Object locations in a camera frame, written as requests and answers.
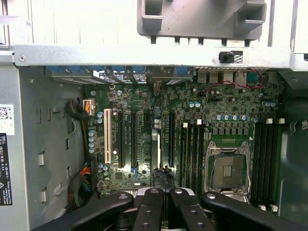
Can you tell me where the green motherboard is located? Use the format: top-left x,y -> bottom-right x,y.
83,69 -> 286,217

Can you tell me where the open grey PC case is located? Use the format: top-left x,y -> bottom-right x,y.
0,43 -> 308,231

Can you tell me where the black internal cable bundle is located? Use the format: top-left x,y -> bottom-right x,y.
66,100 -> 97,209

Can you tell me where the white expansion slot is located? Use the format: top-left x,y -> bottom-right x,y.
103,109 -> 113,165

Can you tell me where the black expansion slot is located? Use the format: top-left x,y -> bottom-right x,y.
130,112 -> 138,169
117,112 -> 124,168
169,112 -> 176,168

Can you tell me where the thin red wire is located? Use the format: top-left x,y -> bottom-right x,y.
199,68 -> 265,96

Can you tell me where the CPU socket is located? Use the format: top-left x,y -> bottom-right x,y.
204,141 -> 253,195

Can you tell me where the grey power supply unit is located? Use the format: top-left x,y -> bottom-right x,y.
0,60 -> 87,231

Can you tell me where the grey plastic parts rack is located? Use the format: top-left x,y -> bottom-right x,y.
136,0 -> 267,42

